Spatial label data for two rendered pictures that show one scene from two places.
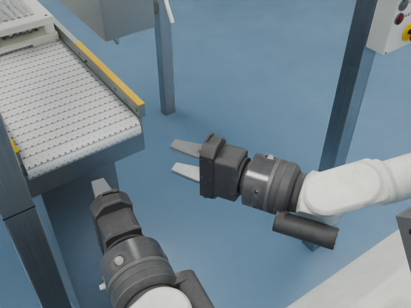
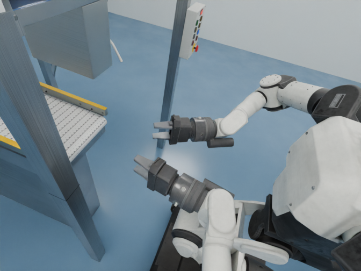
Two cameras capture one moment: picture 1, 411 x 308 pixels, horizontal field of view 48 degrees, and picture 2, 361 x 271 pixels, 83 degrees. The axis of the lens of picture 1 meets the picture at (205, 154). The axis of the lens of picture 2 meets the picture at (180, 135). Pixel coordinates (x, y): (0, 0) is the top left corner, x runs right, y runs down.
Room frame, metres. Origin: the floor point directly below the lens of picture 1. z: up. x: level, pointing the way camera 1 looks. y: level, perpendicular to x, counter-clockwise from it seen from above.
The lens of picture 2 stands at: (0.19, 0.33, 1.49)
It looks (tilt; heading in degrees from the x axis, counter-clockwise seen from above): 47 degrees down; 314
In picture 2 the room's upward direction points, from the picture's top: 14 degrees clockwise
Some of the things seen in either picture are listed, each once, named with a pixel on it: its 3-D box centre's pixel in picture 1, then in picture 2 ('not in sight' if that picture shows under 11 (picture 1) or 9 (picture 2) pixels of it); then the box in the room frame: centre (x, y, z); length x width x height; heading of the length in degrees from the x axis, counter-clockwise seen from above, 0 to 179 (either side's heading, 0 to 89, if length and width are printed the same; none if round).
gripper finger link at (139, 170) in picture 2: not in sight; (143, 173); (0.47, 0.15, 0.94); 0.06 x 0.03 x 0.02; 27
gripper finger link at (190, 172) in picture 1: (189, 173); (161, 136); (0.57, 0.03, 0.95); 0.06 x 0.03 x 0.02; 67
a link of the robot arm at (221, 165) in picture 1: (240, 174); (187, 129); (0.54, -0.06, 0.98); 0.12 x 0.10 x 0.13; 67
